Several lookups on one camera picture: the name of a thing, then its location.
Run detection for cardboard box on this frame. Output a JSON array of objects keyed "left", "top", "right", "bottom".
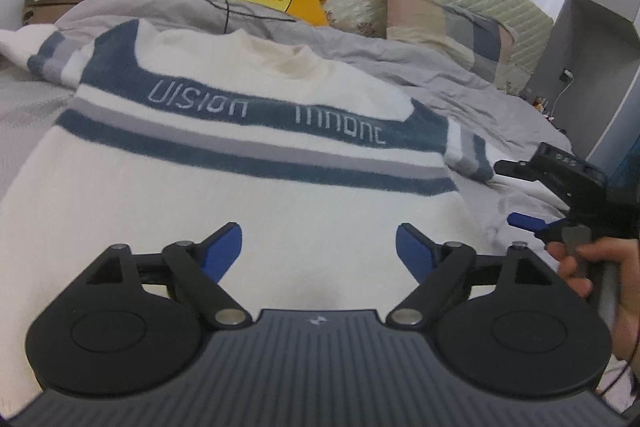
[{"left": 21, "top": 0, "right": 96, "bottom": 28}]

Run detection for white charger cable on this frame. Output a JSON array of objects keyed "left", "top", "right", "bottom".
[{"left": 547, "top": 69, "right": 576, "bottom": 122}]

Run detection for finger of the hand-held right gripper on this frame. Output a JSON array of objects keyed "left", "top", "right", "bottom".
[
  {"left": 506, "top": 212, "right": 572, "bottom": 241},
  {"left": 493, "top": 159, "right": 539, "bottom": 182}
]

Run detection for plaid pillow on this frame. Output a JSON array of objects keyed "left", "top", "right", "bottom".
[{"left": 382, "top": 0, "right": 521, "bottom": 82}]

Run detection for grey bedside cabinet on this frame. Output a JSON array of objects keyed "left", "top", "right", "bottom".
[{"left": 525, "top": 0, "right": 640, "bottom": 162}]

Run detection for person's right hand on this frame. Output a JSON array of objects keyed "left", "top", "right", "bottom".
[{"left": 544, "top": 237, "right": 640, "bottom": 360}]

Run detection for white blue-striped sweater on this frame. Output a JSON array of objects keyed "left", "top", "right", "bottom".
[{"left": 0, "top": 18, "right": 501, "bottom": 408}]

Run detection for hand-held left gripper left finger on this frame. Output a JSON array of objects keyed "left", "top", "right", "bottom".
[{"left": 85, "top": 222, "right": 248, "bottom": 331}]

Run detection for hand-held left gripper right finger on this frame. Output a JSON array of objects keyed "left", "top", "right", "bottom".
[{"left": 387, "top": 222, "right": 561, "bottom": 330}]

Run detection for small colourful items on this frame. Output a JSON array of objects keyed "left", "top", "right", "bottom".
[{"left": 520, "top": 89, "right": 556, "bottom": 122}]

